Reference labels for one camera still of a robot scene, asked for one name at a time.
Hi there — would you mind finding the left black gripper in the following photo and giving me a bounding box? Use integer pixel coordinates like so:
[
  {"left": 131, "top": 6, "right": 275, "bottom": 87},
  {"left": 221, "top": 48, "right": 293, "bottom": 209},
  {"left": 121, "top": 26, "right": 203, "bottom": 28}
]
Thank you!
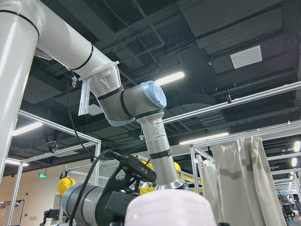
[{"left": 95, "top": 191, "right": 139, "bottom": 226}]

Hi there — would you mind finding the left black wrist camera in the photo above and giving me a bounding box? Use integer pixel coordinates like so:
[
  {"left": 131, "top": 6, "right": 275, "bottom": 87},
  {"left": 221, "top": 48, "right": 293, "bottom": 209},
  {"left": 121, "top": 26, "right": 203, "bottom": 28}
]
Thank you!
[{"left": 115, "top": 153, "right": 157, "bottom": 182}]

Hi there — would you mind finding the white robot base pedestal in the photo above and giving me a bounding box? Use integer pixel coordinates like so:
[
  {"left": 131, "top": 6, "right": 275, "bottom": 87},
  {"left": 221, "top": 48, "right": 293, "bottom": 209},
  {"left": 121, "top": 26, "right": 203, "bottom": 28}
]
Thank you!
[{"left": 0, "top": 0, "right": 124, "bottom": 179}]

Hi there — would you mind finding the beige hanging curtain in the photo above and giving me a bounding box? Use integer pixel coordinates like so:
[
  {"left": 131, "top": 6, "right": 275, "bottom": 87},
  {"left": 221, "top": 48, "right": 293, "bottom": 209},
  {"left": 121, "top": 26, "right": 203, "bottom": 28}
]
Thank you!
[{"left": 196, "top": 137, "right": 286, "bottom": 226}]

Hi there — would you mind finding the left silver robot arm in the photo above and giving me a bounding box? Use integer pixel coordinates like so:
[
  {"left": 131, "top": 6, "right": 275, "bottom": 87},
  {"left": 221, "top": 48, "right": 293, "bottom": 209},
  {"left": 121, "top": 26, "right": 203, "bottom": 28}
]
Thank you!
[{"left": 62, "top": 81, "right": 184, "bottom": 226}]

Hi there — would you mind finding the pink plastic cup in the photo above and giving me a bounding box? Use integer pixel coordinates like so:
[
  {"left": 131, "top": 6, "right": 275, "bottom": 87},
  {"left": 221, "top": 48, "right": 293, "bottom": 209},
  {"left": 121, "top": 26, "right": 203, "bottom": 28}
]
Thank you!
[{"left": 124, "top": 189, "right": 217, "bottom": 226}]

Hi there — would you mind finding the overhead aluminium frame rail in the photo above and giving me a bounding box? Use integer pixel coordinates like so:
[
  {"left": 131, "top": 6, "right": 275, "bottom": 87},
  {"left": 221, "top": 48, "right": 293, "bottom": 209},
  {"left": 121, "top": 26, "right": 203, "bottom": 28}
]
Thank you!
[{"left": 163, "top": 81, "right": 301, "bottom": 124}]

